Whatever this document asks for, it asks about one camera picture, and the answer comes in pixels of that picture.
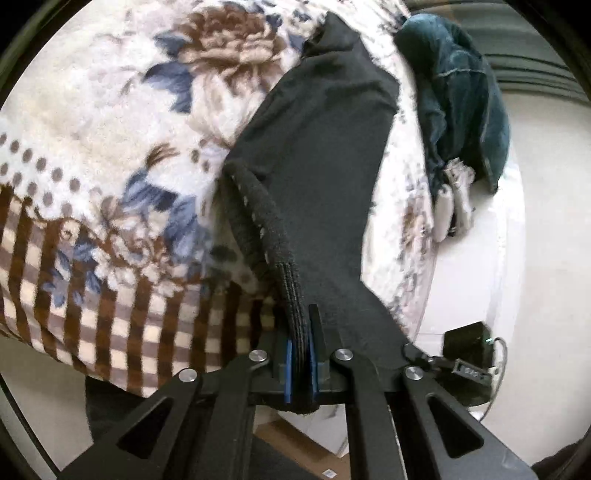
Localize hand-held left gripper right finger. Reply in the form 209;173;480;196
308;305;539;480

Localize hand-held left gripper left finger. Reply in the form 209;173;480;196
58;323;301;480

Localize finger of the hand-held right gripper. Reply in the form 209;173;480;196
401;342;445;371

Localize dark striped sweater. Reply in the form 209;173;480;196
217;11;413;415

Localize white headboard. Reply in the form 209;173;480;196
416;88;528;342

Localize white rolled cloth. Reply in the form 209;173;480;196
432;184;456;243

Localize teal pillow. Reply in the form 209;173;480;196
462;28;512;193

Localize dark teal garment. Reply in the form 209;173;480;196
394;13;490;195

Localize wide grey-blue curtain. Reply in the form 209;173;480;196
480;41;587;100

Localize floral bed blanket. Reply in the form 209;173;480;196
0;0;440;398

